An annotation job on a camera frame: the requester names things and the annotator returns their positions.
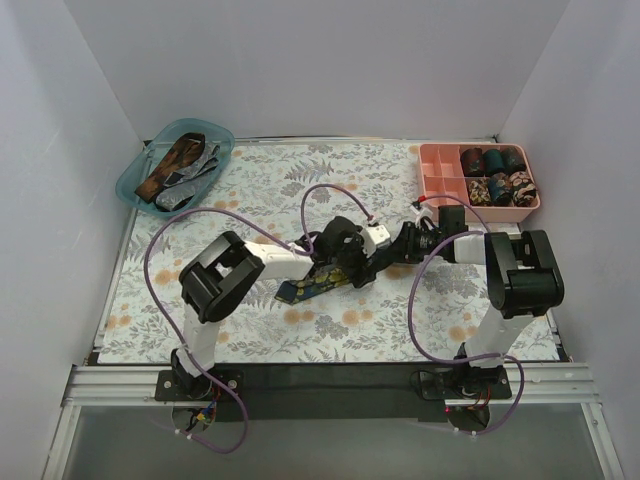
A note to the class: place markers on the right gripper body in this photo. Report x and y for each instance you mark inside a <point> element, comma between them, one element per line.
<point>392,251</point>

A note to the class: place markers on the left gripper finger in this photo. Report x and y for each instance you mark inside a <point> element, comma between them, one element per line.
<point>306,243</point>
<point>363,271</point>

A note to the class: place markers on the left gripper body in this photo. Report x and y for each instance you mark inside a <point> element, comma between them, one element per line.
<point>347,262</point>

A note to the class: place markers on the navy yellow floral tie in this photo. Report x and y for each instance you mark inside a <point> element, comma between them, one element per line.
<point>323,277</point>

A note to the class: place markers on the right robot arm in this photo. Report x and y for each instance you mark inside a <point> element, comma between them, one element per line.
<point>523,282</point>

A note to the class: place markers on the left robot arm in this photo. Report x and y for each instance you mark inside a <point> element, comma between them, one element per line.
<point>216,282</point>

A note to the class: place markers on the floral table mat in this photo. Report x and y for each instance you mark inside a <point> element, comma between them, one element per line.
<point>277,191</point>

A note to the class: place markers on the pink compartment tray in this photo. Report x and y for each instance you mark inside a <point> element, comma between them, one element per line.
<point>443,183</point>

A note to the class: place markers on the dark red rolled tie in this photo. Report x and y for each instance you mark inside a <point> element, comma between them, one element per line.
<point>473,162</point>

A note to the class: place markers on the navy patterned rolled tie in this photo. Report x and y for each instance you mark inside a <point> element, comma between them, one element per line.
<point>500,189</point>

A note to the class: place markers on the teal rolled tie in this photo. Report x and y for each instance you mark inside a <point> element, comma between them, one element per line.
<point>493,162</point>

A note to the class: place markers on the black pink floral rolled tie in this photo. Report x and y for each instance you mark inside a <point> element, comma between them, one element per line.
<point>523,189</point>

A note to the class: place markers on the grey patterned tie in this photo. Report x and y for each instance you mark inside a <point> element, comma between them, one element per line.
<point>182,185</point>

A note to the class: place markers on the brown orange tie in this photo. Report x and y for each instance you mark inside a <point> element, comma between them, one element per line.
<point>184,152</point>

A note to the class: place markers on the teal plastic bin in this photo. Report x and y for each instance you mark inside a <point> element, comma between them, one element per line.
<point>151,155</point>

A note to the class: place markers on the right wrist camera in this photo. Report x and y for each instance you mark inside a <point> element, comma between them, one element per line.
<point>423,214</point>

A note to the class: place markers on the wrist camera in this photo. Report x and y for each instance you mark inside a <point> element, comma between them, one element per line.
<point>423,214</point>
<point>375,238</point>

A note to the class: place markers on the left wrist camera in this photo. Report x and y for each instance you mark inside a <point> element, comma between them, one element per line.
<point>375,238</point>

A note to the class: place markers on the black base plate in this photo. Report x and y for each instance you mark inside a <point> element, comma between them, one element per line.
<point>315,391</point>

